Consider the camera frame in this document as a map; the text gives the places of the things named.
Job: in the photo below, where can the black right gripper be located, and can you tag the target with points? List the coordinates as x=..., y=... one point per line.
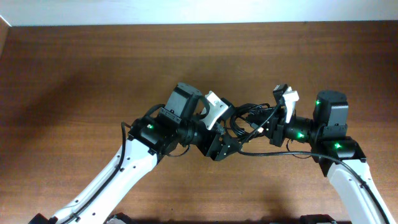
x=277, y=132

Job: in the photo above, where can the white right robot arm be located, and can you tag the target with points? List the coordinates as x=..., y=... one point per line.
x=340, y=157

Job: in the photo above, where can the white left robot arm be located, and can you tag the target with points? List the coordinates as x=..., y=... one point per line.
x=188, y=118

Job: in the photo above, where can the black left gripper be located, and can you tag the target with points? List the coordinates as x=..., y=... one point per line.
x=217, y=152

